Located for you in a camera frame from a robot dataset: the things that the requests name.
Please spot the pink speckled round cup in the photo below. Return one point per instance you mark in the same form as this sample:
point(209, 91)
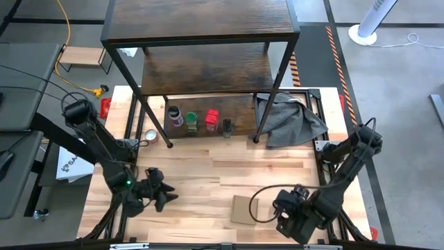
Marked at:
point(151, 135)

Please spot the purple label garlic powder bottle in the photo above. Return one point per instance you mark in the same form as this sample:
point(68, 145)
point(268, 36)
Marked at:
point(175, 116)

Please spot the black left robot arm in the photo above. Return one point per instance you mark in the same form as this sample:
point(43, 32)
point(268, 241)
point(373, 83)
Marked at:
point(97, 139)

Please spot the green lid oregano jar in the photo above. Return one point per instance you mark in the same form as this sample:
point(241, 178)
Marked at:
point(191, 121)

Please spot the white tower fan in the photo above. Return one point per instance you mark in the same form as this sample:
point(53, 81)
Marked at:
point(373, 17)

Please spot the dark green spice tin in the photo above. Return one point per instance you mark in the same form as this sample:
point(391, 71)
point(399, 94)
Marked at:
point(227, 127)

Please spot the grey desk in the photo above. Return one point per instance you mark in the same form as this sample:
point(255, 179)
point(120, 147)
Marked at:
point(17, 173)
point(24, 87)

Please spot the grey cloth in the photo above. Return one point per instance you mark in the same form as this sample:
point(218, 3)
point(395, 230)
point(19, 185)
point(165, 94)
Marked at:
point(291, 121)

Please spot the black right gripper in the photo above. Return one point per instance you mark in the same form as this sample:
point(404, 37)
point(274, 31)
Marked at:
point(303, 215)

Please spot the black metal table frame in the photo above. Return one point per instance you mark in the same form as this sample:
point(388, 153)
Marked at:
point(133, 114)

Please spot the black computer mouse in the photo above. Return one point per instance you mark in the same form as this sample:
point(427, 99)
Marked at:
point(5, 165)

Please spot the grey metal bar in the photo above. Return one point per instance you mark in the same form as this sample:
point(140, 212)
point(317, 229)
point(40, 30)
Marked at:
point(437, 109)

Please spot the small brown cardboard box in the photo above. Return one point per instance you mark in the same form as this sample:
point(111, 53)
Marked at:
point(243, 210)

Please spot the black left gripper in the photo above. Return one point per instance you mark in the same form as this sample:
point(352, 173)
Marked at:
point(144, 194)

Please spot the small wood black frame riser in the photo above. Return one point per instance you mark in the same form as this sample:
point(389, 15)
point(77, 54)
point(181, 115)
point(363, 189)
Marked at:
point(81, 55)

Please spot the red clamp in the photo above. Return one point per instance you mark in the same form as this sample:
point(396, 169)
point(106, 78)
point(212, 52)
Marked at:
point(105, 107)
point(374, 233)
point(341, 100)

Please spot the red smoked paprika tin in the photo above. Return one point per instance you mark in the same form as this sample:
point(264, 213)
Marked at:
point(212, 119)

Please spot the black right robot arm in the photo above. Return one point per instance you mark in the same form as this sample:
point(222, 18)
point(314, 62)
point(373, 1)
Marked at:
point(347, 163)

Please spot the white crumpled cloth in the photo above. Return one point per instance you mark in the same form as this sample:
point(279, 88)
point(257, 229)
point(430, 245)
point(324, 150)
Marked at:
point(129, 52)

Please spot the brown wood black metal shelf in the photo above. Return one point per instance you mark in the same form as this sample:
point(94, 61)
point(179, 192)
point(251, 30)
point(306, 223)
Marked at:
point(201, 21)

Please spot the white cardboard box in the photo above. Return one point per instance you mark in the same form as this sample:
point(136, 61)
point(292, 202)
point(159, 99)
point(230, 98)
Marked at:
point(74, 163)

